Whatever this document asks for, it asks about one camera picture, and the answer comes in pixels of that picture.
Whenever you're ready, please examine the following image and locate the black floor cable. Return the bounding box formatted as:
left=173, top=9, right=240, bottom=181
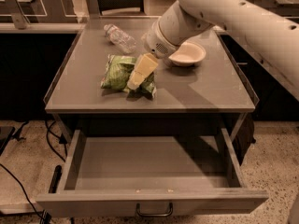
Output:
left=0, top=162, right=45, bottom=221

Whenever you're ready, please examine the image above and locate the grey metal cabinet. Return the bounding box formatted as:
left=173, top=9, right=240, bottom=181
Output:
left=42, top=0, right=260, bottom=166

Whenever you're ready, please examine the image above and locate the open grey top drawer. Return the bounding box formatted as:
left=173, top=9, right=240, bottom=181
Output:
left=36, top=129, right=268, bottom=217

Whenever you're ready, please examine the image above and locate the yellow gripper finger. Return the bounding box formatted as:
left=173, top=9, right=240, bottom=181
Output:
left=127, top=53, right=158, bottom=90

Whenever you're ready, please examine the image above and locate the green jalapeno chip bag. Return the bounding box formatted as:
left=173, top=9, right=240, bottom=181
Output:
left=101, top=54, right=156, bottom=97

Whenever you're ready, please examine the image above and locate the black drawer handle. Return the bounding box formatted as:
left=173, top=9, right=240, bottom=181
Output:
left=135, top=203, right=174, bottom=217

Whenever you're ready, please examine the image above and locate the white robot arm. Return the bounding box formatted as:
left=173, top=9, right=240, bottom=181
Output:
left=142, top=0, right=299, bottom=100

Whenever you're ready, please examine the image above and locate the clear plastic water bottle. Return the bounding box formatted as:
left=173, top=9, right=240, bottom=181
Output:
left=104, top=24, right=136, bottom=54

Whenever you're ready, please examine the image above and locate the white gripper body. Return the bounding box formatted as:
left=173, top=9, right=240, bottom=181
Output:
left=141, top=21, right=178, bottom=59

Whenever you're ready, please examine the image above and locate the black power strip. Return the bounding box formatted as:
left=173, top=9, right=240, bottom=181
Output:
left=49, top=165, right=62, bottom=193

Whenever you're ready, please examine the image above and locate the white paper bowl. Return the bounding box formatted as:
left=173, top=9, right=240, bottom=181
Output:
left=168, top=42, right=206, bottom=67

